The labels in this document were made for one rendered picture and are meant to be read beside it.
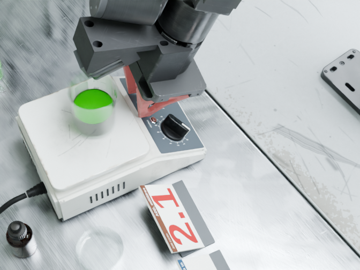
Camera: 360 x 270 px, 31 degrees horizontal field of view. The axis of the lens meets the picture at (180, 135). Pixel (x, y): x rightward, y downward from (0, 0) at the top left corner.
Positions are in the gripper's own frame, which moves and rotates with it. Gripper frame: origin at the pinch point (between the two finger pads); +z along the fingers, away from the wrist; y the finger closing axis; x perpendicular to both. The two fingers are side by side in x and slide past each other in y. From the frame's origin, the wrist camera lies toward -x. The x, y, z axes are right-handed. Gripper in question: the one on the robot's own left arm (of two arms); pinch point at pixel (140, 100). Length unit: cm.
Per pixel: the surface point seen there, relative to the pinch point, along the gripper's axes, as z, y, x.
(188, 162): 3.6, 7.8, 4.7
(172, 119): -0.3, 3.5, 2.8
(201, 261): 4.6, 19.9, 1.6
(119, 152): -0.2, 6.4, -5.3
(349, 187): 0.0, 17.5, 23.1
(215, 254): 5.2, 19.4, 4.0
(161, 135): 1.0, 4.7, 1.2
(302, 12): -1.1, -9.9, 30.6
